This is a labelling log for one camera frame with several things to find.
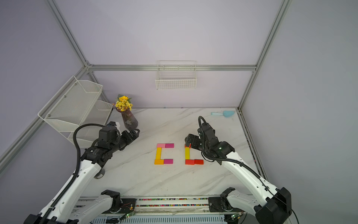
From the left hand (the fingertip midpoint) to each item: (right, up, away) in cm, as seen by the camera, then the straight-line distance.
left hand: (134, 136), depth 77 cm
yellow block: (+30, -14, +16) cm, 37 cm away
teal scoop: (+66, +15, +42) cm, 79 cm away
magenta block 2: (+18, -18, +14) cm, 29 cm away
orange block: (+11, -19, +13) cm, 26 cm away
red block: (+31, -4, -9) cm, 32 cm away
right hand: (+33, -4, +1) cm, 33 cm away
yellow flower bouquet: (-12, +20, +12) cm, 26 cm away
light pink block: (+12, -9, +21) cm, 26 cm away
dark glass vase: (-12, +10, +24) cm, 29 cm away
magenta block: (+18, -9, +20) cm, 28 cm away
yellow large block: (+11, -13, +16) cm, 23 cm away
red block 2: (+32, -18, +12) cm, 39 cm away
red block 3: (+38, -18, +12) cm, 43 cm away
